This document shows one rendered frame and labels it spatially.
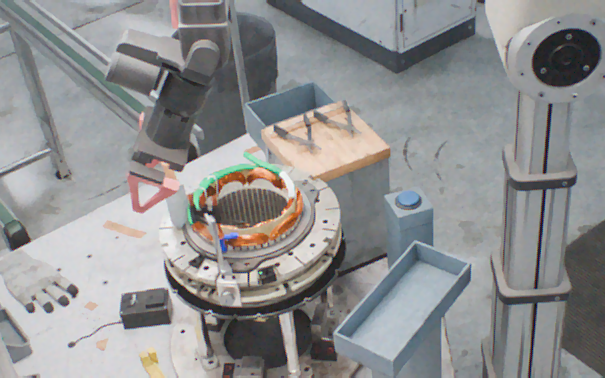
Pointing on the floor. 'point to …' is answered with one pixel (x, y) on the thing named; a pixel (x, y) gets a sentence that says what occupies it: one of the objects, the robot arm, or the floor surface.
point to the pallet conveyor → (26, 27)
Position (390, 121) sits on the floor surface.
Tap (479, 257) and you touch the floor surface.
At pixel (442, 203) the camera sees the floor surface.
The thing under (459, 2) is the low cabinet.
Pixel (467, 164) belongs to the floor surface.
